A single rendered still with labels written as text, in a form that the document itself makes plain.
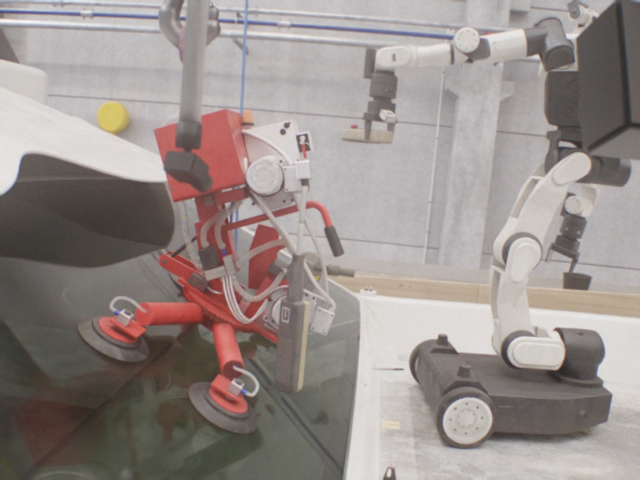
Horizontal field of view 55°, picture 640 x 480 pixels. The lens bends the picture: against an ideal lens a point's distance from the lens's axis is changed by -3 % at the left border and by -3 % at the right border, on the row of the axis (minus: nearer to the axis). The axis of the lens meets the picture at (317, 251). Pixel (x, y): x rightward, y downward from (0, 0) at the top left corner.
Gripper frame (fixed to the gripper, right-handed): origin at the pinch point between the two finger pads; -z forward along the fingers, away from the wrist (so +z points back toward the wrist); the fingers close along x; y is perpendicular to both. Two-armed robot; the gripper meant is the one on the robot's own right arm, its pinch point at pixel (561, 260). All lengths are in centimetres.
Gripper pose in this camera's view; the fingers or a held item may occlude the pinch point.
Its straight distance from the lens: 261.8
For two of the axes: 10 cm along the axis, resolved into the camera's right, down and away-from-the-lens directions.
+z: 2.2, -9.3, -3.1
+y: -7.8, 0.2, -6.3
